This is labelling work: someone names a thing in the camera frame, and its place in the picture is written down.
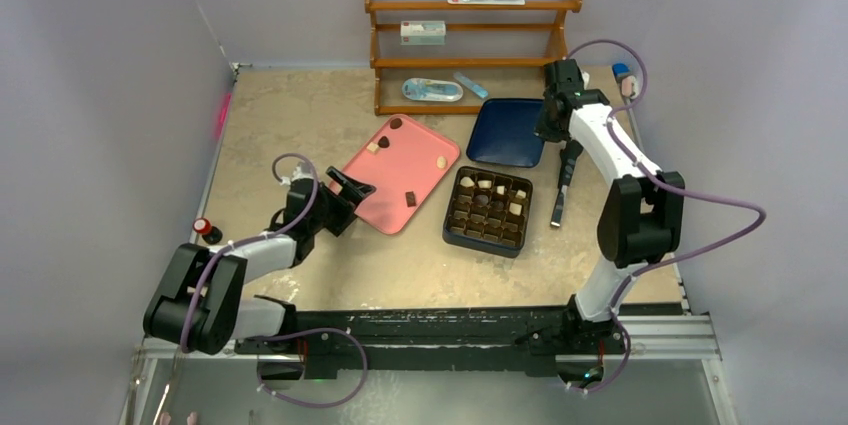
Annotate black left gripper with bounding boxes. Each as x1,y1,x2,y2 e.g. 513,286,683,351
308,168,373,235

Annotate black handled metal tongs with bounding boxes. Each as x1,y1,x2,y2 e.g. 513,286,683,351
550,140,583,228

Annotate dark blue tin lid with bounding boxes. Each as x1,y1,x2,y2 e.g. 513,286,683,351
466,98,545,168

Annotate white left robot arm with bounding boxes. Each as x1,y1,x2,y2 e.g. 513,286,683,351
142,167,377,355

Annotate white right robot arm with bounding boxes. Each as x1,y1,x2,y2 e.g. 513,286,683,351
535,59,685,352

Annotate blue chocolate tin box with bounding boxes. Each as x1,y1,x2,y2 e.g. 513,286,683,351
442,166,533,259

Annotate pink plastic tray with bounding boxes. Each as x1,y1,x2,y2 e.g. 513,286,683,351
341,114,460,235

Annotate blue white corner device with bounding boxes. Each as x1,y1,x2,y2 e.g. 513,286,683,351
612,62,641,101

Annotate light blue small tube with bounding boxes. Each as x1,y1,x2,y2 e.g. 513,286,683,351
453,72,489,100

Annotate light blue oval package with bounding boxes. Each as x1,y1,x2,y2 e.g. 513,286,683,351
401,78,464,103

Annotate wooden shelf rack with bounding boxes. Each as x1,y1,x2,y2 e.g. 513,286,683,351
364,0,583,115

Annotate red black button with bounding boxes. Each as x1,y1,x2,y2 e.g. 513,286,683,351
192,217,223,245

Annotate white green small box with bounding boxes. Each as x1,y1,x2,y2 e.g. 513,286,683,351
399,21,447,46

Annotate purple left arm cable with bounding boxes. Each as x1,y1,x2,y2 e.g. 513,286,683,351
180,152,370,409

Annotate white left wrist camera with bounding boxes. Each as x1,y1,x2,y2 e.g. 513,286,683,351
278,163,314,187

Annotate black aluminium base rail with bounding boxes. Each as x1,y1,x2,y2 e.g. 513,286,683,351
135,305,720,384

